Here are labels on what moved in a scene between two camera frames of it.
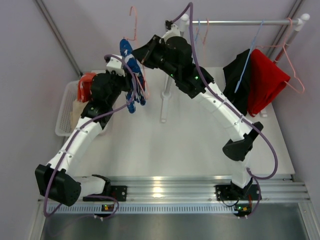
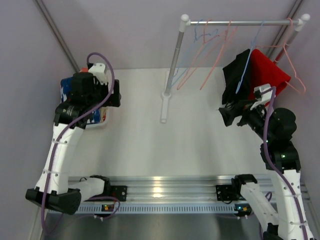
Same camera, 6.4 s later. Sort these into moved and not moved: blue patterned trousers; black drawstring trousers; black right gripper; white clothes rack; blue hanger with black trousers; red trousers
Moved: blue patterned trousers; black right gripper
Not moved: black drawstring trousers; red trousers; white clothes rack; blue hanger with black trousers
